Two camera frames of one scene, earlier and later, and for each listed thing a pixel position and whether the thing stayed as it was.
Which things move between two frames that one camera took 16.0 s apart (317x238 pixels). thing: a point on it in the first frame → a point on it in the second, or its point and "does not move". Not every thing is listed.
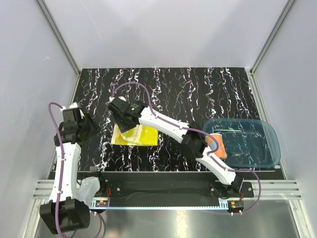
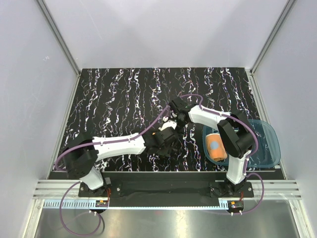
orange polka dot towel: [221, 152] does not move
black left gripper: [94, 128] → [166, 151]
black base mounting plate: [164, 184] does not move
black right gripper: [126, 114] → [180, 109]
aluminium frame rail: [275, 190] does not move
